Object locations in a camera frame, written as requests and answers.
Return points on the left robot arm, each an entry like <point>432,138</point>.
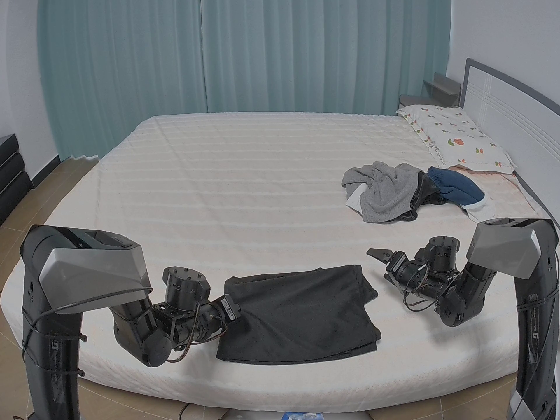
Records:
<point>87,265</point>

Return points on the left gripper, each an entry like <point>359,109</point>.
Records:
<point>216,320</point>

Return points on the black chest of drawers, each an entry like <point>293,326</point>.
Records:
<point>11,177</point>

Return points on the white printed pillow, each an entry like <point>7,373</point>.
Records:
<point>455,134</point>

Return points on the grey bedside table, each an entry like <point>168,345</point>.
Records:
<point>442,86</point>

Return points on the blue-green curtain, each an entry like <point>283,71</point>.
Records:
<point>122,59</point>
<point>328,37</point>

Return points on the bed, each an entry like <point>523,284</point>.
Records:
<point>240,182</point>

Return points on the black T-shirt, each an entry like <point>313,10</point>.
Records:
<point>302,317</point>

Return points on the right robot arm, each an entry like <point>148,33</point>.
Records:
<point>503,247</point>

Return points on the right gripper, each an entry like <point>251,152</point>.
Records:
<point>404,276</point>

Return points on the pile of clothes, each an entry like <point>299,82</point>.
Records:
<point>385,190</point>

